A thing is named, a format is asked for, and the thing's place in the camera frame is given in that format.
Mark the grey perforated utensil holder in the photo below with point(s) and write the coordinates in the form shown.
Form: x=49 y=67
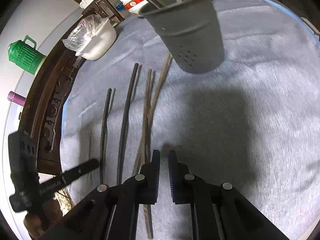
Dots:
x=190 y=30

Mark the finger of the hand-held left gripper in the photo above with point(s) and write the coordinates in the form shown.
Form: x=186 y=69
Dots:
x=72 y=173

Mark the dark wooden chair frame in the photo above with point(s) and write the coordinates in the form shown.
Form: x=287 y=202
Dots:
x=112 y=8

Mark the white plastic basin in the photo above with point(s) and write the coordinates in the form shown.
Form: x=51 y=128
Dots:
x=100 y=45

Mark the green thermos jug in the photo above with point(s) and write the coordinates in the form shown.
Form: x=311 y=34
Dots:
x=25 y=55

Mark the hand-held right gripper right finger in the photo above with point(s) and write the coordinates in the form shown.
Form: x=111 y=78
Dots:
x=173 y=177

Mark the carved wooden furniture rail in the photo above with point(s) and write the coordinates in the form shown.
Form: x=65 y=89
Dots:
x=47 y=110

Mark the purple bottle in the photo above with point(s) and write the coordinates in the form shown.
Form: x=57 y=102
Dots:
x=16 y=97

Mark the blue table cover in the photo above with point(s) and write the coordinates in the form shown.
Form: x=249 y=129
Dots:
x=64 y=116

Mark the red banded bowl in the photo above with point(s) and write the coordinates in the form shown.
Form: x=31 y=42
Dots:
x=135 y=5

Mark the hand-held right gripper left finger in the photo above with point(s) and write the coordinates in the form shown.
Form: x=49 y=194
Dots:
x=155 y=177

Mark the grey tablecloth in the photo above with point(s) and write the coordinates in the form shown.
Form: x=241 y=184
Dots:
x=237 y=130

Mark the clear plastic bag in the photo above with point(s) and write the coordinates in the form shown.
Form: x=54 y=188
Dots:
x=80 y=33

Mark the patterned cloth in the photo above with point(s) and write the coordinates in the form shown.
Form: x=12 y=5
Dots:
x=62 y=200

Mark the bunch of dark chopsticks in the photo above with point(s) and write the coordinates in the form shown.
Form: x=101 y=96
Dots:
x=128 y=115

